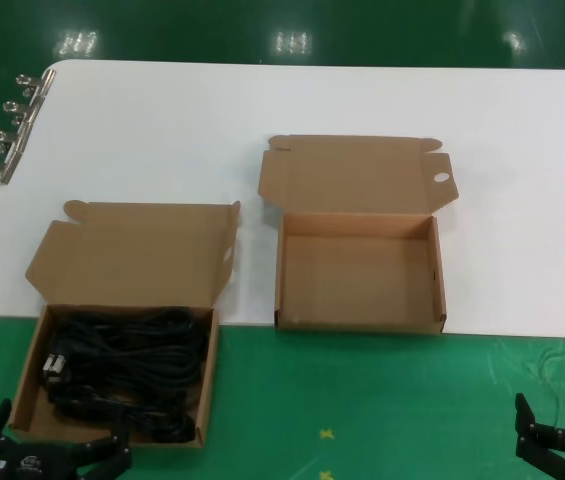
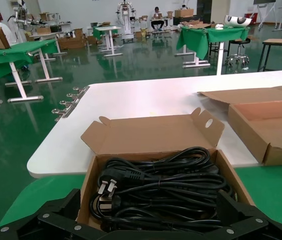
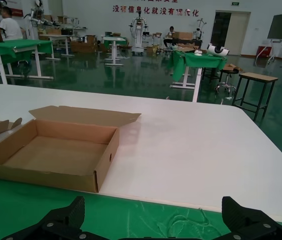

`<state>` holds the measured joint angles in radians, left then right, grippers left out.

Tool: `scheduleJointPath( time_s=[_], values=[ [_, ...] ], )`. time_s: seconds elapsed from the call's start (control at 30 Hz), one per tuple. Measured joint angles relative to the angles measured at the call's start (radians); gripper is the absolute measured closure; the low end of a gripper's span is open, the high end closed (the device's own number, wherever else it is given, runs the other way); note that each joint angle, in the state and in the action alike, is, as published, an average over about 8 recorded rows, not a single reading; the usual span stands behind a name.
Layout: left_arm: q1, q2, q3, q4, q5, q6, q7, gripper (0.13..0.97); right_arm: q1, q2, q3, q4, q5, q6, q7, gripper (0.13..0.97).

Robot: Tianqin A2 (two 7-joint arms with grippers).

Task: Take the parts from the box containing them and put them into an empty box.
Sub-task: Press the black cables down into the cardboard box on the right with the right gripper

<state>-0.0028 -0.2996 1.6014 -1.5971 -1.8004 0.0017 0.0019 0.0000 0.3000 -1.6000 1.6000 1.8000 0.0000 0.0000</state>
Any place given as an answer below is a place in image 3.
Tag green table cloth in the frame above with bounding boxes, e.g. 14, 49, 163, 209
0, 176, 282, 240

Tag grey background robot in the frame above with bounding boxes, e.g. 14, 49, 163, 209
23, 0, 61, 40

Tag seated person in dark clothes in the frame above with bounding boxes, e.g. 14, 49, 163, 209
163, 25, 179, 50

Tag flat open cardboard box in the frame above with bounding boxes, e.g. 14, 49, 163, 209
177, 43, 197, 53

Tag black round stool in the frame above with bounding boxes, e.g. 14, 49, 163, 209
214, 67, 239, 95

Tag loose pale threads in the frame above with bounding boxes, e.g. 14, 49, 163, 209
155, 206, 218, 240

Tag black screen on stand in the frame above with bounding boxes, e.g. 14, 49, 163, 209
267, 11, 282, 65

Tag white curved device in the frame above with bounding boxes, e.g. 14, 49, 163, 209
207, 42, 231, 56

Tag long cardboard box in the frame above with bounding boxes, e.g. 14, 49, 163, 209
172, 31, 194, 40

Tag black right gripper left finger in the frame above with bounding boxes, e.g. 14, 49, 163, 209
0, 196, 101, 240

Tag white humanoid robot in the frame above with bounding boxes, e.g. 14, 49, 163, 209
128, 12, 151, 56

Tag cardboard box on floor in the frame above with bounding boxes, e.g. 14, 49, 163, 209
224, 63, 245, 73

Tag cardboard box with round-holed lid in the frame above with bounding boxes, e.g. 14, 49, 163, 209
0, 105, 142, 194

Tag table with green cloth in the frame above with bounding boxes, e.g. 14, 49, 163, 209
102, 34, 129, 66
170, 48, 229, 103
0, 38, 54, 85

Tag double door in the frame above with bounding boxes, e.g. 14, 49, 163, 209
210, 10, 251, 56

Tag pile of cardboard boxes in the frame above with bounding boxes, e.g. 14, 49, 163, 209
69, 39, 99, 54

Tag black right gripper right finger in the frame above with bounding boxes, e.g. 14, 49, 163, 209
213, 196, 282, 240

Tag person in white shirt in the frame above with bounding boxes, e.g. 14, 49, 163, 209
0, 6, 23, 41

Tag wooden top black stool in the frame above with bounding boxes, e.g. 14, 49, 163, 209
232, 72, 279, 123

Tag small white robot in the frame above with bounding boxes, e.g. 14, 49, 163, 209
193, 17, 208, 41

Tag white background table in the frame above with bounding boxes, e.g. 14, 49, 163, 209
39, 33, 75, 58

